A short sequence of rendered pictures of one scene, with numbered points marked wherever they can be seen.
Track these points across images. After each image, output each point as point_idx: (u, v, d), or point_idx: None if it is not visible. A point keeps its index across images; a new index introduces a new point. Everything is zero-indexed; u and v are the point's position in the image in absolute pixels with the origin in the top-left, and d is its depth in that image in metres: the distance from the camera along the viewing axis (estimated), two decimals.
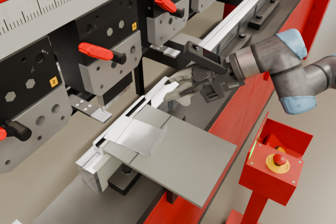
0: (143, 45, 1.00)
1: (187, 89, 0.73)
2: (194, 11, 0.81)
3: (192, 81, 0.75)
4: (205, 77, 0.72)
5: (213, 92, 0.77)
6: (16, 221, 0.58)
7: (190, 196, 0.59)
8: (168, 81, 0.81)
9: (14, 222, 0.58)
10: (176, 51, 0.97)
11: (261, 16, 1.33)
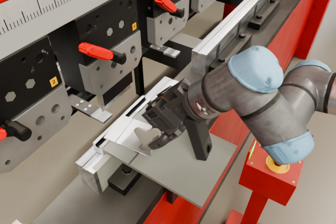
0: (143, 45, 1.00)
1: None
2: (194, 11, 0.81)
3: None
4: None
5: None
6: (16, 221, 0.58)
7: (190, 196, 0.59)
8: None
9: (14, 222, 0.58)
10: (176, 51, 0.97)
11: (261, 16, 1.33)
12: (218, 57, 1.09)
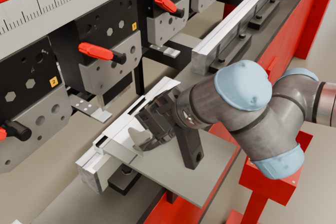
0: (143, 45, 1.00)
1: None
2: (194, 11, 0.81)
3: None
4: None
5: None
6: (16, 221, 0.58)
7: (190, 196, 0.59)
8: None
9: (14, 222, 0.58)
10: (176, 51, 0.97)
11: (261, 16, 1.33)
12: (218, 57, 1.09)
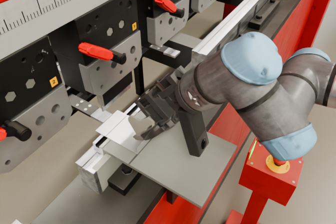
0: (143, 45, 1.00)
1: None
2: (194, 11, 0.81)
3: None
4: None
5: None
6: (16, 221, 0.58)
7: (190, 196, 0.59)
8: None
9: (14, 222, 0.58)
10: (176, 51, 0.97)
11: (261, 16, 1.33)
12: None
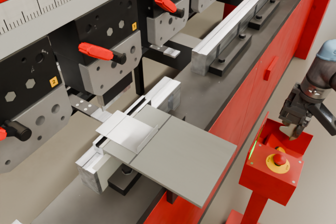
0: (143, 45, 1.00)
1: None
2: (194, 11, 0.81)
3: None
4: None
5: None
6: (16, 221, 0.58)
7: (190, 196, 0.59)
8: None
9: (14, 222, 0.58)
10: (176, 51, 0.97)
11: (261, 16, 1.33)
12: (218, 57, 1.09)
